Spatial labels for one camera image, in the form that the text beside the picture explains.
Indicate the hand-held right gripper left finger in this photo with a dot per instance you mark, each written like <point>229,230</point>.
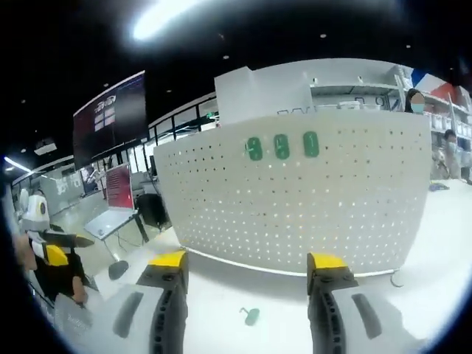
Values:
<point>166,313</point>

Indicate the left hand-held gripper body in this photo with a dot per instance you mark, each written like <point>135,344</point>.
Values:
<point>35,214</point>

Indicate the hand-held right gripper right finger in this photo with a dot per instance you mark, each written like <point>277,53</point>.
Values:
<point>332,313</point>

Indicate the green hook assembly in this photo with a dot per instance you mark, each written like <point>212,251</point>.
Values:
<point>254,149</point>
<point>252,317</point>
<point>311,144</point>
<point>282,146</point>

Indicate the white perforated mounting plate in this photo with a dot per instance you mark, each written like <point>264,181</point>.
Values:
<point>295,206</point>

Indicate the person's left hand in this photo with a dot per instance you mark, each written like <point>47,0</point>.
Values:
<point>24,254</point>

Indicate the black computer mouse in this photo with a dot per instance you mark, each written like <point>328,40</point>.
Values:
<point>118,270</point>

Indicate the grey cloth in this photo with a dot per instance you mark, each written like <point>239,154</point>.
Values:
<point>73,313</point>

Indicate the ceiling projector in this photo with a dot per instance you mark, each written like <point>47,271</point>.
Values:
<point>46,146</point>

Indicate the laptop with red screen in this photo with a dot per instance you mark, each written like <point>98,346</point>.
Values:
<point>118,188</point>

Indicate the black-legged stand table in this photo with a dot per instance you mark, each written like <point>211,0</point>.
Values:
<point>141,228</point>

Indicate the black chair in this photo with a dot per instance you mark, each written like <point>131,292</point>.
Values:
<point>153,210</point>

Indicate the white shelving unit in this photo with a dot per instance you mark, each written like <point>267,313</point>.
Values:
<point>350,90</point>

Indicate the white partition panel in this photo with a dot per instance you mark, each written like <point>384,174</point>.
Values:
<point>258,96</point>

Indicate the ceiling light strip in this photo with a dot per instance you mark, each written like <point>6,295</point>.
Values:
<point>177,18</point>

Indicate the large dark wall screen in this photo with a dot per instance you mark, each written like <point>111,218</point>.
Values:
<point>110,118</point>

